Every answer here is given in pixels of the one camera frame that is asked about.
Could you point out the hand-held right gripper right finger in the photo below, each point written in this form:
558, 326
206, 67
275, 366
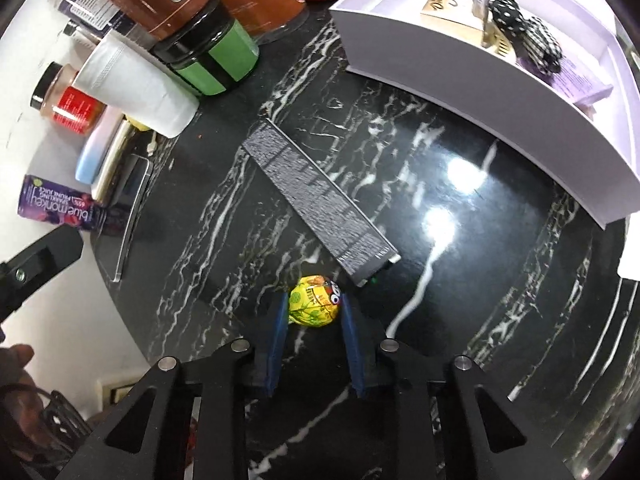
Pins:
352, 352

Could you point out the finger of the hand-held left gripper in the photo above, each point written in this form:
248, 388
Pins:
42, 262

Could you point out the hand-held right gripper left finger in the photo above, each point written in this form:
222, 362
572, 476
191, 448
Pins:
277, 342

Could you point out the yellow lollipop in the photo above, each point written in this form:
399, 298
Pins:
312, 305

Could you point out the white gift box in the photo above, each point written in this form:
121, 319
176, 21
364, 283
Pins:
450, 85

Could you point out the small lavender box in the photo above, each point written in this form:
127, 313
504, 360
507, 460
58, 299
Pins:
580, 80

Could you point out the black polka dot hair accessory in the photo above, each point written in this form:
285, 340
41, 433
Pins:
506, 10

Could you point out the person's left hand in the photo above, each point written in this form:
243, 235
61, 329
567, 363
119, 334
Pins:
15, 360

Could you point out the purple drink can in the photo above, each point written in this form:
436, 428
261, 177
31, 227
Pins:
60, 205

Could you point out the light blue tube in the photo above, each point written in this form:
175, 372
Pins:
95, 152

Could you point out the flat gold-edged case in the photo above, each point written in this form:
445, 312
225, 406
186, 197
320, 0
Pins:
116, 152

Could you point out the long black printed box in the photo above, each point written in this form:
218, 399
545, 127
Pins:
320, 205

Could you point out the black-lidded spice bottle red label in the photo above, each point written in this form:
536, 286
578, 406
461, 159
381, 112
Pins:
70, 107

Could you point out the white plastic bottle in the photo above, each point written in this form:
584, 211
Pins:
140, 92

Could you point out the clear jar with blue label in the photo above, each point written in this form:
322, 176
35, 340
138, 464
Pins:
87, 7

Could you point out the green jar with black lid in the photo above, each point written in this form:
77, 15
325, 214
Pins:
215, 55

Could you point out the white napkin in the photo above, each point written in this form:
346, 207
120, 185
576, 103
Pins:
631, 260

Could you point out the orange-filled clear jar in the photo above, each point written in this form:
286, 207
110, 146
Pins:
260, 5

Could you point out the gold windowed box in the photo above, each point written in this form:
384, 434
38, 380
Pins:
450, 5

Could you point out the wall power outlet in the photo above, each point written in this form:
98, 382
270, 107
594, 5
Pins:
112, 390

